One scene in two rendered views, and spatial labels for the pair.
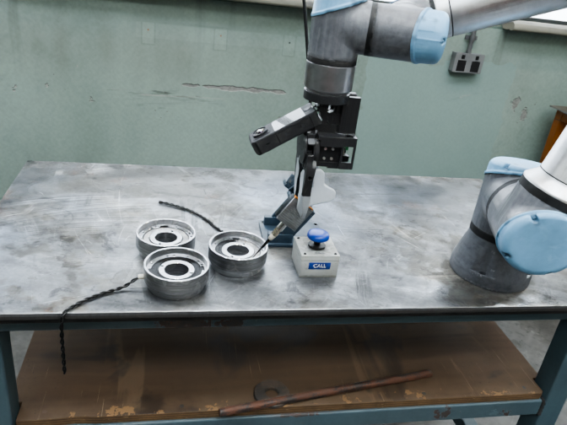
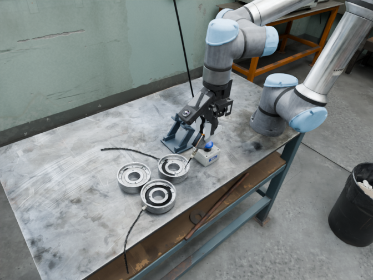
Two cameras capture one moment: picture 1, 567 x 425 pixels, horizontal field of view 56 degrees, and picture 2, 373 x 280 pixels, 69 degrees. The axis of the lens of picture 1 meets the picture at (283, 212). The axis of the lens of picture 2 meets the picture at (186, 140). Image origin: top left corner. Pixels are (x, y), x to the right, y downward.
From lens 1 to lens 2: 47 cm
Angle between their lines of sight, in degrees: 29
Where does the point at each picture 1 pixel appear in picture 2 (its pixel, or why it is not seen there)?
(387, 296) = (245, 159)
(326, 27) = (222, 51)
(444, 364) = not seen: hidden behind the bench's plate
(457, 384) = (258, 173)
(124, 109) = not seen: outside the picture
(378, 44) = (247, 54)
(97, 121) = not seen: outside the picture
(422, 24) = (268, 39)
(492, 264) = (275, 125)
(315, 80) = (216, 80)
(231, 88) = (51, 36)
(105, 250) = (104, 198)
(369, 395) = (232, 195)
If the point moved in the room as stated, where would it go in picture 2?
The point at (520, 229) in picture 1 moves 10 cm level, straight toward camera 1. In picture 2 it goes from (305, 119) to (317, 138)
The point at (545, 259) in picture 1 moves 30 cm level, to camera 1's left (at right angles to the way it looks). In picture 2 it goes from (312, 125) to (241, 148)
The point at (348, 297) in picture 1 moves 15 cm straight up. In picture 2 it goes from (231, 168) to (240, 135)
